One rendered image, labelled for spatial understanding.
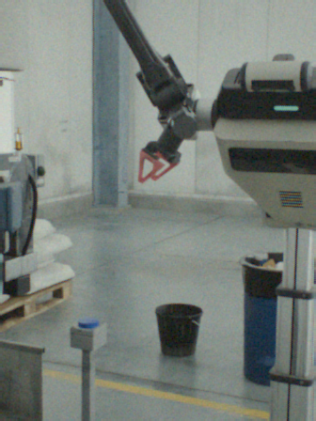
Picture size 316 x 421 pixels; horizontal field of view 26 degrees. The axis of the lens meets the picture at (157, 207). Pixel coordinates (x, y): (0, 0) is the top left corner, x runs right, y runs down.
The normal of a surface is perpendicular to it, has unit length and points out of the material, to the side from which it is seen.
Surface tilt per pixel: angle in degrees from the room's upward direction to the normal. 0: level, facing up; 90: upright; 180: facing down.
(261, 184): 130
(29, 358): 90
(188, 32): 90
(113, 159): 90
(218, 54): 90
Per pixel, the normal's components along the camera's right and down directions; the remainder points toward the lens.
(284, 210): -0.33, 0.72
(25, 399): -0.40, 0.12
